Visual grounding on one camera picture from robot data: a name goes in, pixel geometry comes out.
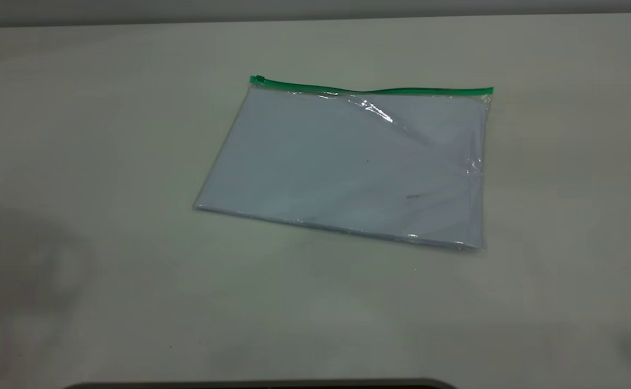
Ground transparent zip bag green strip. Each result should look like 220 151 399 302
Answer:
192 75 495 252

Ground white paper sheets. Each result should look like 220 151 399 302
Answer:
195 88 488 249

